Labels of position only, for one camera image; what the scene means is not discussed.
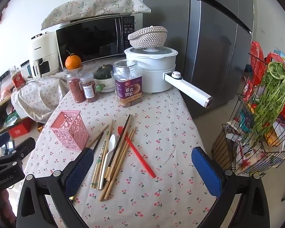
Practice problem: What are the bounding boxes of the green leafy vegetables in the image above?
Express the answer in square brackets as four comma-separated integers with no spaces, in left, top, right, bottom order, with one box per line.
[242,62,285,148]

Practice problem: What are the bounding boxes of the white electric cooking pot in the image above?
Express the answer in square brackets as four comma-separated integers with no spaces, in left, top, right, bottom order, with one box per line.
[124,46,213,108]

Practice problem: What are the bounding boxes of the jar of nuts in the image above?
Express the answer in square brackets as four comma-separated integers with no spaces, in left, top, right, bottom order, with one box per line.
[79,72,98,103]

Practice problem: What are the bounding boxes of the clear container with black lid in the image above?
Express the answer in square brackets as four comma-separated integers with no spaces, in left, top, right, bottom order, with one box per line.
[20,59,33,79]

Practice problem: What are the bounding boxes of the woven rope basket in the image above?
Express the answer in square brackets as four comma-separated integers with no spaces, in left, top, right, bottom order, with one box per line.
[128,26,169,48]

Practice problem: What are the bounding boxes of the pink utensil holder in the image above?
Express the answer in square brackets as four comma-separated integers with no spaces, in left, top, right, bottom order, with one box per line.
[49,110,90,151]

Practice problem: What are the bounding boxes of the black microwave oven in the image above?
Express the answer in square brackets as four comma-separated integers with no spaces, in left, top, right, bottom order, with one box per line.
[56,13,143,65]

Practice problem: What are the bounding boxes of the cream air fryer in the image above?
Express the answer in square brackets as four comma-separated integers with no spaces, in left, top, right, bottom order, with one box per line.
[30,31,62,79]

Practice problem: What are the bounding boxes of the paper-wrapped chopsticks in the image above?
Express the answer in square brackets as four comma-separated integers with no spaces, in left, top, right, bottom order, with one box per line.
[96,129,110,190]

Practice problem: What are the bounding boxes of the jar of red berries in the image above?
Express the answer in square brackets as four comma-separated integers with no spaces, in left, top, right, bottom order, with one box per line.
[66,71,86,104]

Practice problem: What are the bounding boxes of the phone on tripod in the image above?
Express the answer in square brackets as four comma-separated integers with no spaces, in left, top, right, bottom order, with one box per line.
[1,141,15,155]

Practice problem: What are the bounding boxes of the white and green bowl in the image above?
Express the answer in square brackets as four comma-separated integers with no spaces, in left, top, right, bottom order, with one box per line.
[94,77,116,93]

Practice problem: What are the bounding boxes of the white plastic spoon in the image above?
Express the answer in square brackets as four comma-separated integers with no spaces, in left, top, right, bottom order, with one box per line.
[102,134,116,179]

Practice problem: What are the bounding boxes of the clear jar with purple label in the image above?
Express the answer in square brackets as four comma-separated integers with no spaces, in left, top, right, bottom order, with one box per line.
[112,59,143,108]

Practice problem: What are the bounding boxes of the brown cardboard box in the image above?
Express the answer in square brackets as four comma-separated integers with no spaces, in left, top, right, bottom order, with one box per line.
[211,123,235,169]

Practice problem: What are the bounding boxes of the floral cloth cover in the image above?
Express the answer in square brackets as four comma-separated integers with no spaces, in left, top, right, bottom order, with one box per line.
[41,0,152,30]

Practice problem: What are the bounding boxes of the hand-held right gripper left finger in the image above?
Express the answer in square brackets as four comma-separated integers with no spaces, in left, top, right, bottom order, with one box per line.
[16,147,94,228]

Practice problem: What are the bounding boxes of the grey refrigerator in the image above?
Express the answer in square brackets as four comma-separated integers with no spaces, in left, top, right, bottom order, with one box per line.
[142,0,256,119]

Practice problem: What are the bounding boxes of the red plastic spoon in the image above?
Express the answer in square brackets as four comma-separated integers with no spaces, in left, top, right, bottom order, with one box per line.
[118,126,156,178]

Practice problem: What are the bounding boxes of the black chopstick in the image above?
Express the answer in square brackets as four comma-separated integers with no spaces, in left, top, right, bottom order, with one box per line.
[108,115,133,180]
[106,114,131,180]

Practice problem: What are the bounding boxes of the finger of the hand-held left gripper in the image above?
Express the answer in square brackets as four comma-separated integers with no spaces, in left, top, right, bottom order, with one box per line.
[0,131,10,151]
[0,137,36,167]

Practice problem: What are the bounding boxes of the cherry print tablecloth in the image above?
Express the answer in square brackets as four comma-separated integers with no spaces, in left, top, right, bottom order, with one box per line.
[22,59,220,228]
[11,72,70,124]

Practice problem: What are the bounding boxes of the dark green pumpkin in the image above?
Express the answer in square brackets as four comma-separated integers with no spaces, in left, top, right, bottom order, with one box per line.
[94,64,114,80]

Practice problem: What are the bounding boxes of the black wire rack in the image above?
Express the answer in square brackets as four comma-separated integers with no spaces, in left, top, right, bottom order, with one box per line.
[222,52,285,176]

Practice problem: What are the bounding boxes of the orange mandarin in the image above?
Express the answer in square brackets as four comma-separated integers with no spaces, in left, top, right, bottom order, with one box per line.
[65,53,82,70]

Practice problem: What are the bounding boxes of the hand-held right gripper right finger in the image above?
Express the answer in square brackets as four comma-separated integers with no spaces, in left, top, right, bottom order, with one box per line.
[191,146,270,228]

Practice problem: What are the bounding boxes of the jar with red label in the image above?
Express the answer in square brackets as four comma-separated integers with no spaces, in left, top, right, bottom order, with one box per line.
[11,70,26,91]

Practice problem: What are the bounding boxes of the red box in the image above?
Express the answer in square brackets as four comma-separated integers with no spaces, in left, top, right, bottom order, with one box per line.
[8,118,33,138]

